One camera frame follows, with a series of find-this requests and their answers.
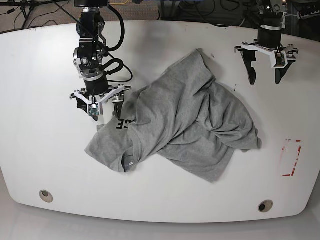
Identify table cable grommet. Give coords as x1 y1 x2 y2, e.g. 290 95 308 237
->
258 199 274 213
39 190 54 203

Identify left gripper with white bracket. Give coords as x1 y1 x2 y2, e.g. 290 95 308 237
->
234 25 299 85

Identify black tripod stand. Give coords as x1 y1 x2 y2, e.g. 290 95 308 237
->
0 0 73 30

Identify red tape rectangle marking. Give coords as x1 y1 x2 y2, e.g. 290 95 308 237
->
279 139 303 177

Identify right table cable grommet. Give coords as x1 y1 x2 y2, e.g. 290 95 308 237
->
258 199 274 213

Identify white power strip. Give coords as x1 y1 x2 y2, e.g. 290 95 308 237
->
298 4 320 20

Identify left table cable grommet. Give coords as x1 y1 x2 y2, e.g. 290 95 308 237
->
39 190 54 203

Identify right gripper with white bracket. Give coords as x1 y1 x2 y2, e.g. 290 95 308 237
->
69 77 131 119

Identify grey T-shirt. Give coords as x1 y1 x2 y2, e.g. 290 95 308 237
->
85 50 262 183

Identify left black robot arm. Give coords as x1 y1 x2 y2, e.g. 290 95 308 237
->
234 0 299 85

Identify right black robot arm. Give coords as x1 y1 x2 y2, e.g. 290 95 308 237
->
70 0 130 121

